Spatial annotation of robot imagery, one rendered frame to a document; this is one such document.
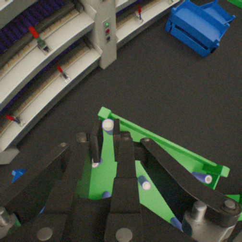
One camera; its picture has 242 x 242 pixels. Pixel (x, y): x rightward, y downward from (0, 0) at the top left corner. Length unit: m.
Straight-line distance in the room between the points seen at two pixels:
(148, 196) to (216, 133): 0.57
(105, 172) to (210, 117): 0.63
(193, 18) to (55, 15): 0.79
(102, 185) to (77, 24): 0.47
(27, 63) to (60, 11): 0.19
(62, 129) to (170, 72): 0.63
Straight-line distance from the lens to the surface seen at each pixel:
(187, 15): 1.05
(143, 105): 0.71
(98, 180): 0.36
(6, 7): 0.37
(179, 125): 0.74
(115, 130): 0.15
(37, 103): 0.66
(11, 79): 0.50
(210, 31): 1.02
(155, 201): 0.38
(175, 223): 0.39
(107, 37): 0.63
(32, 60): 0.49
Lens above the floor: 0.67
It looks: 79 degrees down
